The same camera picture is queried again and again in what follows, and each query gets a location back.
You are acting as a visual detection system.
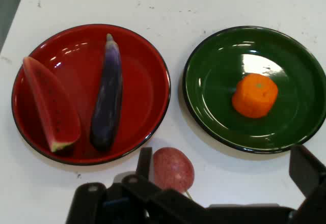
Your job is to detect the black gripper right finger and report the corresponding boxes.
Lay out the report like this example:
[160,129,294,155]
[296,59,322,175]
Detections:
[289,144,326,224]

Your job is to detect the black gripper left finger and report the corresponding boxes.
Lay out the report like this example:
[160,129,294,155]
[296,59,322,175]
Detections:
[66,146,205,224]

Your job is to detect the purple eggplant toy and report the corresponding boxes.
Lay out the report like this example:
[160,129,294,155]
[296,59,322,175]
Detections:
[89,33,124,152]

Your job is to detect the red speckled plum toy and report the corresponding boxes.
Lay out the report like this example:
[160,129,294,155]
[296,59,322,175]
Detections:
[152,147,196,194]

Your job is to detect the orange tangerine toy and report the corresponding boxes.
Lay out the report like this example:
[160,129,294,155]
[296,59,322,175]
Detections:
[231,73,279,119]

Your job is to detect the red round plate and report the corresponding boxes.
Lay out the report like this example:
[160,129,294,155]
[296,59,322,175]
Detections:
[11,23,171,166]

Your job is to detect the green round plate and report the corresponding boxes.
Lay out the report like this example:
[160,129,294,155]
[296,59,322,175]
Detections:
[182,25,326,155]

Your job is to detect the red watermelon slice toy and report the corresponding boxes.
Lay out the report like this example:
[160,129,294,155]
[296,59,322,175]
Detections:
[22,56,82,153]

